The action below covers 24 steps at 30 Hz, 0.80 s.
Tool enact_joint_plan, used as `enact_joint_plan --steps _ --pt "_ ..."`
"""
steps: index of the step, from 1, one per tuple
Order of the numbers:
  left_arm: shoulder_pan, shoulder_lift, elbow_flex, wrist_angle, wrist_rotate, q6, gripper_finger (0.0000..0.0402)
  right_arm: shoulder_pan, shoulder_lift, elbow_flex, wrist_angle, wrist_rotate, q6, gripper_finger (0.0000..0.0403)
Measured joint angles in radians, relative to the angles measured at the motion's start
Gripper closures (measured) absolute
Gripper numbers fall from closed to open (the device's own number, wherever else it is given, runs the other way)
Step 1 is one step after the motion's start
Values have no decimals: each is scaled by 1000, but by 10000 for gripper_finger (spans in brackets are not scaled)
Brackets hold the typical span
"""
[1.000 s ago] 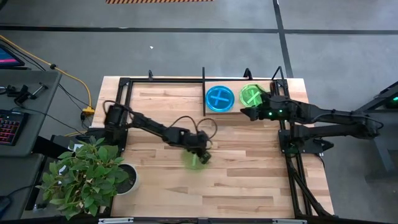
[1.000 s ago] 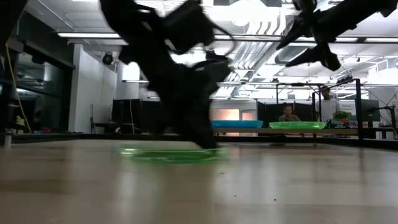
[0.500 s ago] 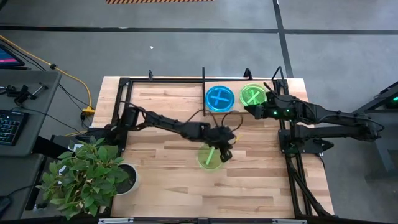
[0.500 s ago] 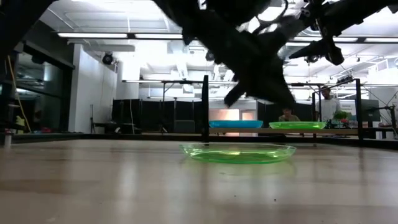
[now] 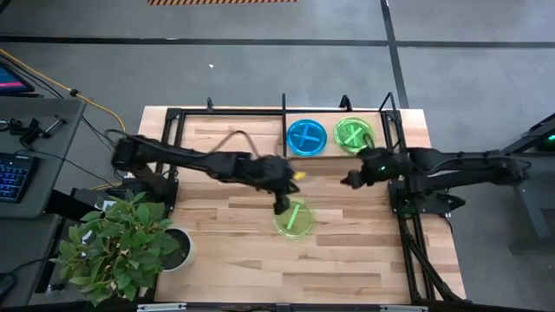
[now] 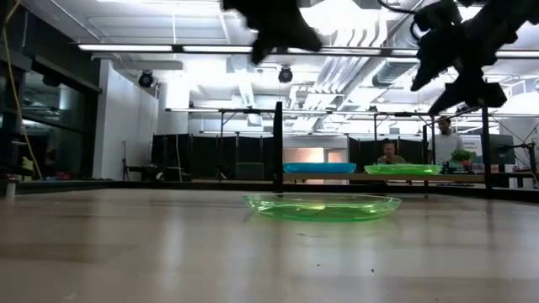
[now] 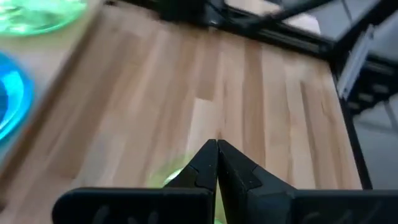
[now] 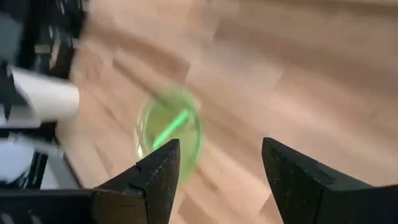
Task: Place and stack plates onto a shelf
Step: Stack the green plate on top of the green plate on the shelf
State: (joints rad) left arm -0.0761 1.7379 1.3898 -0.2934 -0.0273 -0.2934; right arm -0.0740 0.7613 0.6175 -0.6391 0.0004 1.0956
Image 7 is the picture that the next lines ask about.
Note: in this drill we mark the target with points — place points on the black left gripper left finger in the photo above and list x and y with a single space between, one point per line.
140 205

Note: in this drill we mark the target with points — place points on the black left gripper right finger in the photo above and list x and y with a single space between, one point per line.
280 205

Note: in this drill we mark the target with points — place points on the green transparent plastic plate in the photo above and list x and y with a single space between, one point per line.
37 18
168 175

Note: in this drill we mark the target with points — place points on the blue transparent plastic plate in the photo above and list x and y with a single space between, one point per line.
9 124
21 93

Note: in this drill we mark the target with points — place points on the silver metal bracket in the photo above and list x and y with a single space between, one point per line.
354 68

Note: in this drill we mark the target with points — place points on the black aluminium rig frame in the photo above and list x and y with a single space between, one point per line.
295 43

